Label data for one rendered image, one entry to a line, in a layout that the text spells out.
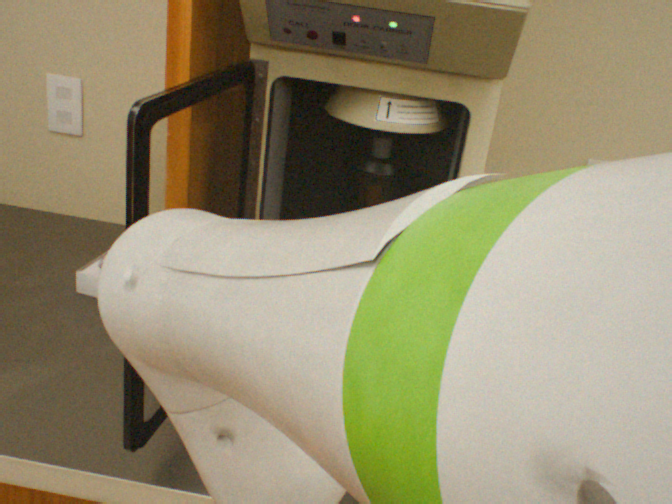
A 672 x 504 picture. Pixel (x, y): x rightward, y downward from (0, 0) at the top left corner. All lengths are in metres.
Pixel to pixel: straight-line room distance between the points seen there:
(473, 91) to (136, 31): 0.75
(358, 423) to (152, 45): 1.35
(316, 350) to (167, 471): 0.75
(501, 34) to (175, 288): 0.59
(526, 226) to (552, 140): 1.29
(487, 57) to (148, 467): 0.63
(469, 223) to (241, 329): 0.13
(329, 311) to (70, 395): 0.89
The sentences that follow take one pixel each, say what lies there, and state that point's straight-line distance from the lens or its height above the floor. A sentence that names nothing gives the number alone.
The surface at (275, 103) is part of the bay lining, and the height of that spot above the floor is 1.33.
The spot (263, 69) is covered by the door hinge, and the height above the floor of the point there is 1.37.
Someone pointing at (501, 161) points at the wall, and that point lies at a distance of 1.45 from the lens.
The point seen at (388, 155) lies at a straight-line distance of 1.10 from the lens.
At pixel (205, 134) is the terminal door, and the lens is 0.87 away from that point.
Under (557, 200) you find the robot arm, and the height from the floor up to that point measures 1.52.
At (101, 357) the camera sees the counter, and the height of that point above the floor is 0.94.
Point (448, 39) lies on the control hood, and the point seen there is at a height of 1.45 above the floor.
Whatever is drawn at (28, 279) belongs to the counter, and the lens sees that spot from 1.38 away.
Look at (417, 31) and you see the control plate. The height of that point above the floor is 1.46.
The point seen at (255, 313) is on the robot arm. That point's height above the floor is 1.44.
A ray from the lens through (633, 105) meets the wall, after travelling 1.46.
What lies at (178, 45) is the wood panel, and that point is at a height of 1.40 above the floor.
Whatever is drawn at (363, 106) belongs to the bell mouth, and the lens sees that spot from 1.02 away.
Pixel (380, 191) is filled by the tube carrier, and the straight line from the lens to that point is 1.08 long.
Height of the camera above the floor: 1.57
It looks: 24 degrees down
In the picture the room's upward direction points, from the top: 8 degrees clockwise
